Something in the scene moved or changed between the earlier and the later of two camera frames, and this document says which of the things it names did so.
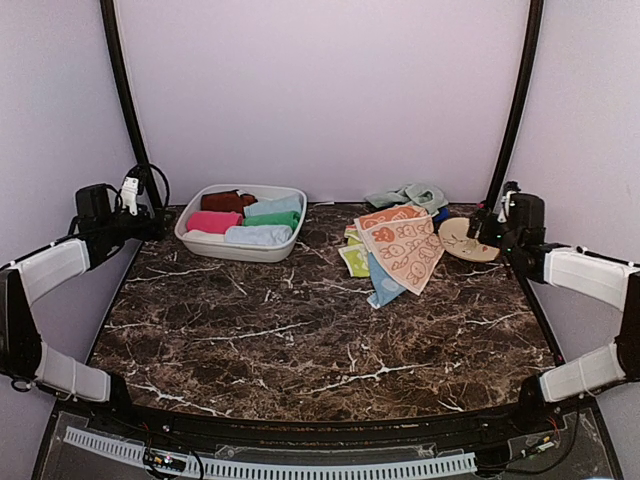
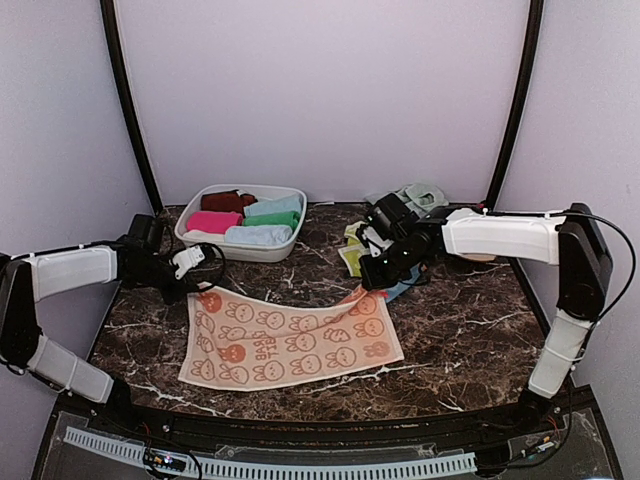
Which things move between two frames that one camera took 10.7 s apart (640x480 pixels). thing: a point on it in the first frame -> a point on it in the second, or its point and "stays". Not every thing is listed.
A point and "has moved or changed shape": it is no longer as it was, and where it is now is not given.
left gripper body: (142, 232) -> (150, 277)
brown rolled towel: (226, 202) stays
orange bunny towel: (402, 241) has moved or changed shape
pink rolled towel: (213, 221) stays
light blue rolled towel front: (258, 234) stays
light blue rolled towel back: (285, 204) stays
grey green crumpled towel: (428, 195) stays
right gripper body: (487, 236) -> (395, 268)
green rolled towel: (288, 218) stays
